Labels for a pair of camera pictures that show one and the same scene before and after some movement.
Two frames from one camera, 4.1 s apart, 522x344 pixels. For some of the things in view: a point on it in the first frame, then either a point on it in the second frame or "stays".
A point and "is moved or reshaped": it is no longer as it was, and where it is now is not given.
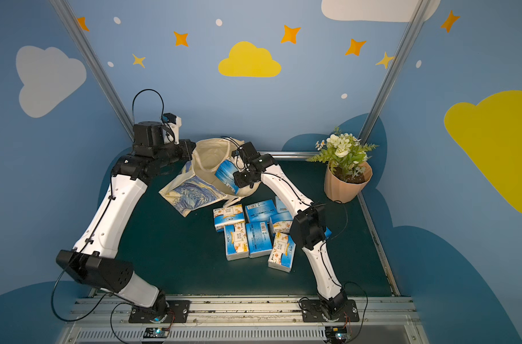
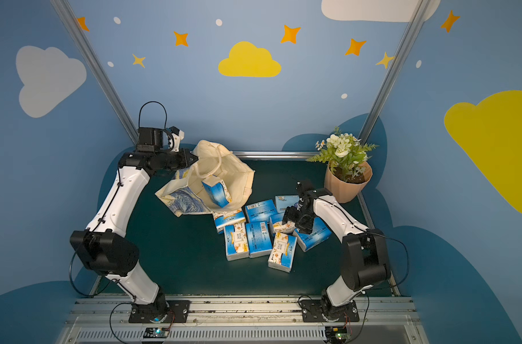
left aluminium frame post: [93, 66] stays
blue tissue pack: [225, 173] → [216, 190]
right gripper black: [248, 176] → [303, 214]
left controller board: [156, 332] stays
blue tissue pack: [260, 211] stays
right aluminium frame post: [411, 32] stays
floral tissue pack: [282, 252] stays
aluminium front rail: [244, 319] stays
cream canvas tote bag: [196, 186] is moved or reshaped
